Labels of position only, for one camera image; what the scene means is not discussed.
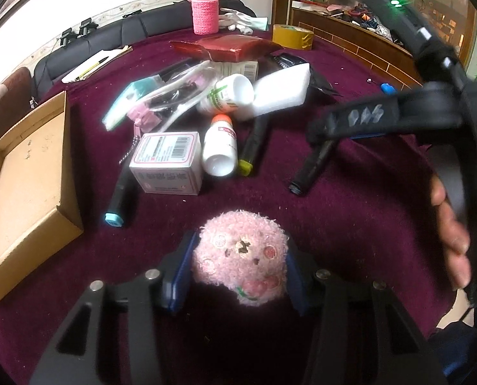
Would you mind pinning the pen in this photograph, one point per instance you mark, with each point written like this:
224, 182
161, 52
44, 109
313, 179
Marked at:
92, 67

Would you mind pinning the black foil packet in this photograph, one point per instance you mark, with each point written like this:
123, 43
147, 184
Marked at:
320, 82

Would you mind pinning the red foil packet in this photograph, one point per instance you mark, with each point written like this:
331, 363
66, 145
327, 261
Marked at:
226, 46

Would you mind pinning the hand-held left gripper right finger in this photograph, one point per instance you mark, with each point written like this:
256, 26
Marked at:
298, 288

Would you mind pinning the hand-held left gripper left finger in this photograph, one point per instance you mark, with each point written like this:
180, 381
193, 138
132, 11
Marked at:
180, 284

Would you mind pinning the white bottle orange cap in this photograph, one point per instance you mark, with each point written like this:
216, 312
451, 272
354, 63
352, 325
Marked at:
220, 148

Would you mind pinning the black leather sofa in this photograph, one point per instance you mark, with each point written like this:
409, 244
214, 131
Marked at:
102, 42

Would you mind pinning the white carton with barcode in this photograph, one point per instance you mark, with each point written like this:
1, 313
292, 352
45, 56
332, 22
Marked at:
238, 68

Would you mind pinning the black marker yellow cap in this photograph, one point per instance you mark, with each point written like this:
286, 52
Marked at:
252, 140

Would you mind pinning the white gloves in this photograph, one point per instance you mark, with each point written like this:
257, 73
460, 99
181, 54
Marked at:
242, 20

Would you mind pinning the black marker purple cap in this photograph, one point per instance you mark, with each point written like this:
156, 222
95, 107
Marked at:
310, 168

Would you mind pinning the black clamp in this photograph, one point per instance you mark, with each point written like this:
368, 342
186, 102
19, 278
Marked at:
88, 26
67, 37

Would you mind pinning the teal and pink packet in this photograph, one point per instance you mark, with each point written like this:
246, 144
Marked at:
126, 100

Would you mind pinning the pink plush toy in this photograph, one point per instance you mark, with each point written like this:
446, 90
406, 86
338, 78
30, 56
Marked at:
238, 252

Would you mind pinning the brown chair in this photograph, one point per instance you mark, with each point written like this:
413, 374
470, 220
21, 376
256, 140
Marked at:
6, 96

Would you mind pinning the yellow tape roll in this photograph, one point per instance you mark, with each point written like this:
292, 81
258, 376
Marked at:
292, 37

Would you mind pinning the clear plastic pouch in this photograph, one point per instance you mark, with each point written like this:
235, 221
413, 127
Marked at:
182, 92

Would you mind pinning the bottle in pink knit sleeve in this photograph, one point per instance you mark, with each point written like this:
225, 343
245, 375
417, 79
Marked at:
204, 12

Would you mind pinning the cardboard box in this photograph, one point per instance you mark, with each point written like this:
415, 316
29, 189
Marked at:
26, 192

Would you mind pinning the person's right hand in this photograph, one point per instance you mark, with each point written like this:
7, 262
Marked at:
453, 240

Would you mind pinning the wooden cabinet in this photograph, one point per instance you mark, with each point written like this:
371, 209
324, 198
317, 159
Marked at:
342, 40

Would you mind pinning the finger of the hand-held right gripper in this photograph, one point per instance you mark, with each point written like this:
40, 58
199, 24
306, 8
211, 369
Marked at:
358, 118

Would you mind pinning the white foam block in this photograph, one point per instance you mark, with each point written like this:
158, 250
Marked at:
278, 88

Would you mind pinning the white medicine box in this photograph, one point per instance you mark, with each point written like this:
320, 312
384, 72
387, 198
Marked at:
164, 160

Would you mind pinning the white bottle green label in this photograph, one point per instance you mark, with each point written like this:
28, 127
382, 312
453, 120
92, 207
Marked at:
226, 96

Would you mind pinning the paper notepad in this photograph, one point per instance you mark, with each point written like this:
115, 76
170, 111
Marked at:
98, 62

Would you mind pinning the black marker blue cap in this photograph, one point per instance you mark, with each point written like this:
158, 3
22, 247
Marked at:
120, 192

